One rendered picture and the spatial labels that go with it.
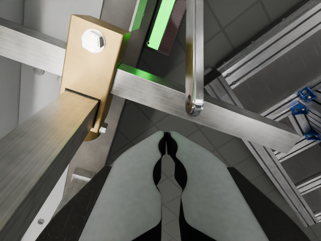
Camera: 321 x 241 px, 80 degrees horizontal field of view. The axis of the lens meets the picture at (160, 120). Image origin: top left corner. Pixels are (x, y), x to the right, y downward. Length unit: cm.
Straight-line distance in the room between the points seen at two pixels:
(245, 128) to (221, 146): 109
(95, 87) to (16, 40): 9
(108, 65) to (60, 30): 28
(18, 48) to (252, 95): 90
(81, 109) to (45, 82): 32
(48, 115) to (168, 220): 169
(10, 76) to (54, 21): 15
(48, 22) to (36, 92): 16
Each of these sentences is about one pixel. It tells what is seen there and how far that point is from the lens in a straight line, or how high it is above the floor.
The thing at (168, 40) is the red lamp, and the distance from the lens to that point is 35.
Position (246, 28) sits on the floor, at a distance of 113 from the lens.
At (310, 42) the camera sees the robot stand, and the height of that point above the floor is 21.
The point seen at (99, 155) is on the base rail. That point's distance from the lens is 46.
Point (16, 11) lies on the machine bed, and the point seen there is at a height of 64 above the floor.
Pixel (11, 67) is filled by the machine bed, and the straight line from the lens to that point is 51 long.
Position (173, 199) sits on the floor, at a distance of 162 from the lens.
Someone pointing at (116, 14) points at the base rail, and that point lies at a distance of 35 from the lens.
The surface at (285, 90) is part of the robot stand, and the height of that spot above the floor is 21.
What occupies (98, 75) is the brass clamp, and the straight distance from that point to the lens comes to 21.
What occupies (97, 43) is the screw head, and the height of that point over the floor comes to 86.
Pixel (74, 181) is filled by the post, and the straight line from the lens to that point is 48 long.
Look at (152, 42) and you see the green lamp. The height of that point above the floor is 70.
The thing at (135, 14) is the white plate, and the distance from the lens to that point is 25.
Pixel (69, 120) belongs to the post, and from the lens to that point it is 18.
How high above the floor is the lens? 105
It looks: 63 degrees down
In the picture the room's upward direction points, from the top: 179 degrees clockwise
